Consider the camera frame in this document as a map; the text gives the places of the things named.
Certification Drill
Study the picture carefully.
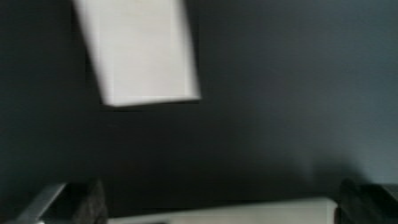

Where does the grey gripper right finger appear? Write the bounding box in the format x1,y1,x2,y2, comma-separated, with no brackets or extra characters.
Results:
335,179,398,224

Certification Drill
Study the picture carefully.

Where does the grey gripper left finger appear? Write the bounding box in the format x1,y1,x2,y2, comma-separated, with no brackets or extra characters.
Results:
11,180,109,224

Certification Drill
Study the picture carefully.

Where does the white desk top tray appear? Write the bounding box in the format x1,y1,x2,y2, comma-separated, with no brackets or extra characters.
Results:
109,197,338,224

